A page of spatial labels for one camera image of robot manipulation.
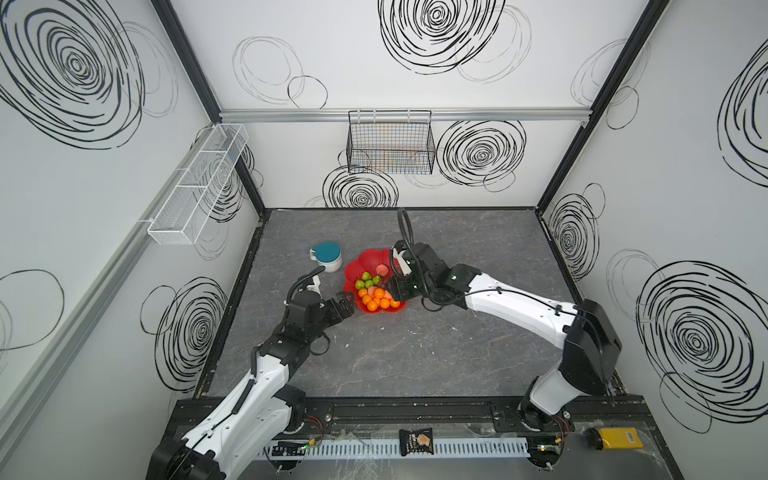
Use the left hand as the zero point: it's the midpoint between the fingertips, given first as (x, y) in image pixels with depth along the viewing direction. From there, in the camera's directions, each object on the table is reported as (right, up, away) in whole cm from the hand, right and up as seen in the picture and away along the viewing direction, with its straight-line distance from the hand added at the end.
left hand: (344, 298), depth 83 cm
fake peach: (+10, +6, +17) cm, 21 cm away
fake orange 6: (+14, -3, +7) cm, 17 cm away
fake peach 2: (+7, 0, +11) cm, 13 cm away
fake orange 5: (+11, -3, +6) cm, 13 cm away
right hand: (+13, +4, -2) cm, 14 cm away
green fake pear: (+3, +2, +13) cm, 13 cm away
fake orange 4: (+8, -4, +6) cm, 10 cm away
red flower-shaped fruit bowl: (+5, +8, +16) cm, 19 cm away
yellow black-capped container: (+65, -30, -14) cm, 72 cm away
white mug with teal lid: (-8, +11, +17) cm, 22 cm away
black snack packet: (+19, -31, -13) cm, 39 cm away
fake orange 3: (+9, 0, +8) cm, 12 cm away
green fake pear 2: (+8, +3, +12) cm, 15 cm away
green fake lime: (+5, +4, +16) cm, 17 cm away
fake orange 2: (+6, -2, +9) cm, 11 cm away
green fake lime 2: (+6, +2, +14) cm, 15 cm away
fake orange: (+4, -1, +11) cm, 12 cm away
